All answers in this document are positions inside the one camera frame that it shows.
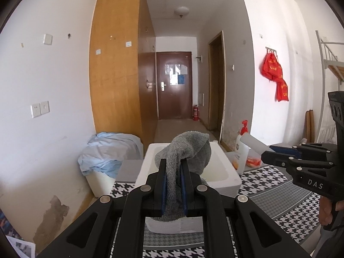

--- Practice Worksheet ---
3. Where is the white foam box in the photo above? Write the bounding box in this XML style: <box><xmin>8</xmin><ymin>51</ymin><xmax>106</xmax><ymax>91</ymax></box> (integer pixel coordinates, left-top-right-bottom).
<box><xmin>134</xmin><ymin>141</ymin><xmax>242</xmax><ymax>234</ymax></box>

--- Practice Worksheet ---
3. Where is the brown entrance door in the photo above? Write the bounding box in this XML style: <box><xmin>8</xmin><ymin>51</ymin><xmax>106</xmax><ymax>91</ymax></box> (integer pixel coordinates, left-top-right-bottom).
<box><xmin>156</xmin><ymin>51</ymin><xmax>192</xmax><ymax>120</ymax></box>

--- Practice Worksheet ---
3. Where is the ceiling lamp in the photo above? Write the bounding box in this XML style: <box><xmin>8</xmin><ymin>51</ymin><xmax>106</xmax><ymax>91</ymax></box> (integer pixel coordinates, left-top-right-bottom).
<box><xmin>174</xmin><ymin>6</ymin><xmax>190</xmax><ymax>18</ymax></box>

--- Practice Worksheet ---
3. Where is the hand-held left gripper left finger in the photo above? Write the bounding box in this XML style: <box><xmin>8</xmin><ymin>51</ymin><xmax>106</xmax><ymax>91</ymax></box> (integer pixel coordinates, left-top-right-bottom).
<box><xmin>35</xmin><ymin>158</ymin><xmax>167</xmax><ymax>258</ymax></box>

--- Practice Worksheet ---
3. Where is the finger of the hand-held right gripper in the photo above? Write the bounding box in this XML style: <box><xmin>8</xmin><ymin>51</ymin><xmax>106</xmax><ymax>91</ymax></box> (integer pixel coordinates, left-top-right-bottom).
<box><xmin>269</xmin><ymin>143</ymin><xmax>336</xmax><ymax>159</ymax></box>
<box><xmin>261</xmin><ymin>151</ymin><xmax>334</xmax><ymax>171</ymax></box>

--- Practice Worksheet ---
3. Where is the white foam sheet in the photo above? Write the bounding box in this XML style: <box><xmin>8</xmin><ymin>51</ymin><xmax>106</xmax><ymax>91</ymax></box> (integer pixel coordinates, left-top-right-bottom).
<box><xmin>240</xmin><ymin>134</ymin><xmax>273</xmax><ymax>159</ymax></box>

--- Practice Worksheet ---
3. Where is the wooden wardrobe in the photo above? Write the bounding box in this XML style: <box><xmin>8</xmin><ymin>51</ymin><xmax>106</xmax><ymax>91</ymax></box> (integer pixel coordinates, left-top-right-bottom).
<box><xmin>89</xmin><ymin>0</ymin><xmax>158</xmax><ymax>146</ymax></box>

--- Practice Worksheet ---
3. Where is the grey knit sock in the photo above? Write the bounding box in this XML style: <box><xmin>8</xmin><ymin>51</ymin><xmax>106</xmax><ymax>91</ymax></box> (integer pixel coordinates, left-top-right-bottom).
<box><xmin>154</xmin><ymin>130</ymin><xmax>212</xmax><ymax>222</ymax></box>

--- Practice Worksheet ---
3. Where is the red plastic bag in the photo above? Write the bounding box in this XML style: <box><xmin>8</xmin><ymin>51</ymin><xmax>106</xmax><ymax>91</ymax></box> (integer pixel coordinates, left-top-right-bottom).
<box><xmin>275</xmin><ymin>79</ymin><xmax>289</xmax><ymax>102</ymax></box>
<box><xmin>259</xmin><ymin>52</ymin><xmax>283</xmax><ymax>82</ymax></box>

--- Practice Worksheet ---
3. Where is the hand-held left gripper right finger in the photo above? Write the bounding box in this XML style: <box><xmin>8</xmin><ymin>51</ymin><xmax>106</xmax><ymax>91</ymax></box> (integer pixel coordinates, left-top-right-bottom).
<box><xmin>181</xmin><ymin>159</ymin><xmax>307</xmax><ymax>258</ymax></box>

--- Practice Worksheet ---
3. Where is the printed paper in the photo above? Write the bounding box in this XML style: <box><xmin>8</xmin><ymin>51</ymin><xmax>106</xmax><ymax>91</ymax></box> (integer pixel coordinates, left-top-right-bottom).
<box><xmin>0</xmin><ymin>210</ymin><xmax>35</xmax><ymax>257</ymax></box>

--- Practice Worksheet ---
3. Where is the white lotion bottle red pump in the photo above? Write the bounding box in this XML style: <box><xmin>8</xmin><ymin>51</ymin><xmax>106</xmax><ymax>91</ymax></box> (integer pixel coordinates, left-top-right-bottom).
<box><xmin>232</xmin><ymin>120</ymin><xmax>254</xmax><ymax>174</ymax></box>

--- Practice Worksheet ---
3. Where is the white metal bunk bed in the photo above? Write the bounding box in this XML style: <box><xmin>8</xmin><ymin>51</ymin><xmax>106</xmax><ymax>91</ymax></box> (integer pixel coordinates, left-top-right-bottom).
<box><xmin>316</xmin><ymin>30</ymin><xmax>344</xmax><ymax>146</ymax></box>

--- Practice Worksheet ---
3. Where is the light blue bedsheet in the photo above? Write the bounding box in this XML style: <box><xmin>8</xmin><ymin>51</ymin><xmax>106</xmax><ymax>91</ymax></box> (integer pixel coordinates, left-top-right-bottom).
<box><xmin>78</xmin><ymin>132</ymin><xmax>144</xmax><ymax>179</ymax></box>

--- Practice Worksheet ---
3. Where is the person's right hand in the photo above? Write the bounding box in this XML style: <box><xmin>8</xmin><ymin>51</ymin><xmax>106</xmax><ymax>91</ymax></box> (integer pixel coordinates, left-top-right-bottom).
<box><xmin>320</xmin><ymin>196</ymin><xmax>332</xmax><ymax>226</ymax></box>

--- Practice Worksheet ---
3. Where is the houndstooth cloth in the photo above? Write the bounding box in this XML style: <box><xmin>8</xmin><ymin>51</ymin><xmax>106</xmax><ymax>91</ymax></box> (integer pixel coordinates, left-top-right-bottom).
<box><xmin>109</xmin><ymin>164</ymin><xmax>327</xmax><ymax>258</ymax></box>

